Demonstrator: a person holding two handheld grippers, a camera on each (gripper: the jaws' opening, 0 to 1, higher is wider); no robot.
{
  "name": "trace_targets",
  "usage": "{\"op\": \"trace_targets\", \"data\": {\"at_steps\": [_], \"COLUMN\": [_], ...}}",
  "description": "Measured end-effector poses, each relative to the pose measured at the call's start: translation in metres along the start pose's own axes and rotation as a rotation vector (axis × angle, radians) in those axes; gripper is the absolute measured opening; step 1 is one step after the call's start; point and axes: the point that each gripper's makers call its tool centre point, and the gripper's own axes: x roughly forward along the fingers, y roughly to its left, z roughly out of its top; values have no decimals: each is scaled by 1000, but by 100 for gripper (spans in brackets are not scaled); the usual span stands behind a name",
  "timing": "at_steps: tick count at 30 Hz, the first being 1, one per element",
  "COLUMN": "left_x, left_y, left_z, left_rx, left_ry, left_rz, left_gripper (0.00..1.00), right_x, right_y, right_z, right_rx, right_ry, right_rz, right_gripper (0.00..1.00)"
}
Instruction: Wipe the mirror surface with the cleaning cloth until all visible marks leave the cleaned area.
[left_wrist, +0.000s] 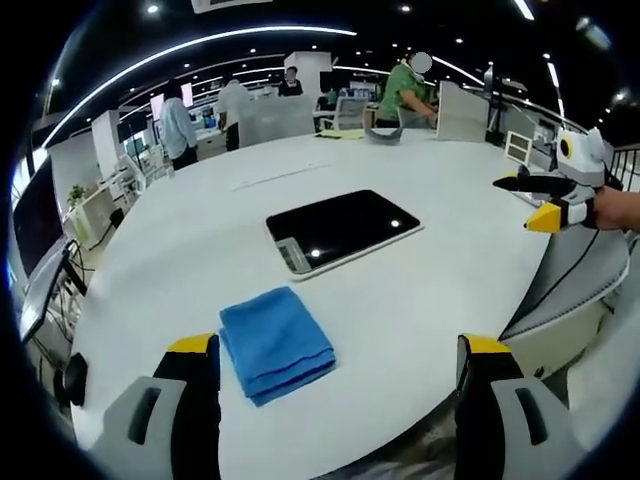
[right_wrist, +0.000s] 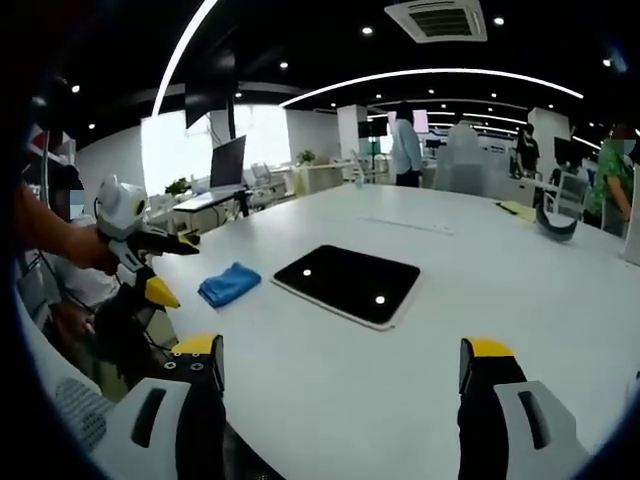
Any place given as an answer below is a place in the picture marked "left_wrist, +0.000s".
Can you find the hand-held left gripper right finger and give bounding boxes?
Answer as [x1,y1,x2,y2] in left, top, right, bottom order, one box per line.
[453,333,589,480]

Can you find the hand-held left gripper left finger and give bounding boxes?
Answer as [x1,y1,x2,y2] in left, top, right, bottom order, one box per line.
[84,332,222,480]

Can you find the blue cleaning cloth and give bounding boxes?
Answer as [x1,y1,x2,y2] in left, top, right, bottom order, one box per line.
[218,285,337,408]

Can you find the black tablet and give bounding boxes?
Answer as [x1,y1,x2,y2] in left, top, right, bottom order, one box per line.
[264,188,426,284]

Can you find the person's right hand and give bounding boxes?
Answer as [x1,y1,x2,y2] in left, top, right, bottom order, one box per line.
[592,185,640,232]

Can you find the grey office chair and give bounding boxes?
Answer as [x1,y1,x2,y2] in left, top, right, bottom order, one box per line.
[499,227,632,371]

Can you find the grey desk partition panel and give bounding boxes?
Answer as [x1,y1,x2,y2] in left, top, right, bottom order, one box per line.
[435,80,491,145]

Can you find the grey curved object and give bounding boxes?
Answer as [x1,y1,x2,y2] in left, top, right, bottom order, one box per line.
[363,124,405,148]

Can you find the yellow paper sheet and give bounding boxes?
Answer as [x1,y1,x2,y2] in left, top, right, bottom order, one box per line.
[313,128,367,141]

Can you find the white mesh office chair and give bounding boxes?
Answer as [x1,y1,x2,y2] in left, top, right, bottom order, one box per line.
[323,94,369,132]

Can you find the dark computer monitor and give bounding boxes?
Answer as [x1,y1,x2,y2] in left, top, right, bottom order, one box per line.
[10,157,66,281]

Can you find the grey translucent partition panel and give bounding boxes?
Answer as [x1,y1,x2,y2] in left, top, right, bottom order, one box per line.
[237,94,316,149]

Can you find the small white picture frame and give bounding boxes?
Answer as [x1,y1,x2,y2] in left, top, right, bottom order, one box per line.
[504,130,534,165]

